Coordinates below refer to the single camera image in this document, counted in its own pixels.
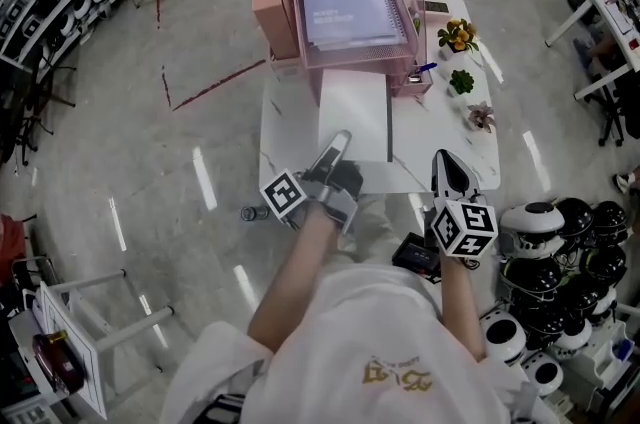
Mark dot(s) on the person's beige trousers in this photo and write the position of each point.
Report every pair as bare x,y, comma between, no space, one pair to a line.
372,222

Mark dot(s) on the white notebook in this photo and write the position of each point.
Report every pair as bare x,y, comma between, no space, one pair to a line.
352,112

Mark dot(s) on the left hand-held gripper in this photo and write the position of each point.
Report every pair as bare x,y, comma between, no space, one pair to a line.
334,202

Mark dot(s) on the pink succulent potted plant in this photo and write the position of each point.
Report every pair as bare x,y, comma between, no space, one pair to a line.
482,116

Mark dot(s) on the purple spiral notebook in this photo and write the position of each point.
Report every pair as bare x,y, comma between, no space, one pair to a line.
345,2

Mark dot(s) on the orange flower potted plant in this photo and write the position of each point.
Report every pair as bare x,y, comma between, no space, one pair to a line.
457,34

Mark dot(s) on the green succulent potted plant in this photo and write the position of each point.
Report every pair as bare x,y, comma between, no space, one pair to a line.
461,82

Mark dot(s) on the person's white shirt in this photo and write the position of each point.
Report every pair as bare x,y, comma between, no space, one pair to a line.
365,352

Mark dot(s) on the white side table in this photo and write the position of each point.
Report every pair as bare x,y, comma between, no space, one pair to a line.
75,342

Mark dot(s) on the pile of black white helmets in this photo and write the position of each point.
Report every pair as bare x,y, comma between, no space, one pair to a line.
545,282

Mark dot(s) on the person's left forearm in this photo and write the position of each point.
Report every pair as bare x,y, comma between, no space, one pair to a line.
300,272

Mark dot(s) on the black office chair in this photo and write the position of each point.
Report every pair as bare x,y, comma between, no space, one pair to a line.
617,112

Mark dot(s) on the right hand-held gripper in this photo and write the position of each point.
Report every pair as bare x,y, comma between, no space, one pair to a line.
465,227

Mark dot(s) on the white office desk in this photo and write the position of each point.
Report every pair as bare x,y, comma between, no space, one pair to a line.
607,19

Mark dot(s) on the black box with screen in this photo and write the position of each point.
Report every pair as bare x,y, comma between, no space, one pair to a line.
416,255

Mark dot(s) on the white compartment box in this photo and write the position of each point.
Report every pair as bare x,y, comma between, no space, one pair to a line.
602,359

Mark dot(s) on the blue pen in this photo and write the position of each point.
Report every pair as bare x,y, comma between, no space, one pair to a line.
425,68

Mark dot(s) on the person's right forearm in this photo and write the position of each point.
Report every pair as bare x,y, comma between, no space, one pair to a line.
460,302

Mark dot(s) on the small metal can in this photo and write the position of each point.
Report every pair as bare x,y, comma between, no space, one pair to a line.
254,214

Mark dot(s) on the dark red case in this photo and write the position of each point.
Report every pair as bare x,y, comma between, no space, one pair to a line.
57,362

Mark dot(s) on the black stand frame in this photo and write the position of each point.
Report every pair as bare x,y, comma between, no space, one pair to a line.
30,97

